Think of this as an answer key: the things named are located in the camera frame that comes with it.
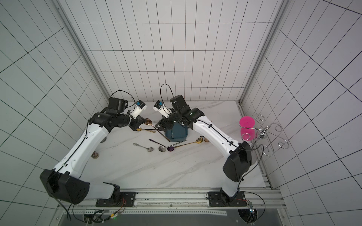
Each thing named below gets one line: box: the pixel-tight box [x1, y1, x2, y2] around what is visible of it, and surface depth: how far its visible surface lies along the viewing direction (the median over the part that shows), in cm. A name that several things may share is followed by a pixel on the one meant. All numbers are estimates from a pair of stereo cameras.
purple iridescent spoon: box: [148, 138, 175, 152], surface depth 93 cm
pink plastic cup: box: [239, 115, 256, 142], surface depth 74 cm
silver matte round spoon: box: [158, 139, 188, 153], surface depth 93 cm
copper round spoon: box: [144, 118, 171, 142], surface depth 77 cm
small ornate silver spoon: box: [132, 142, 155, 153], surface depth 93 cm
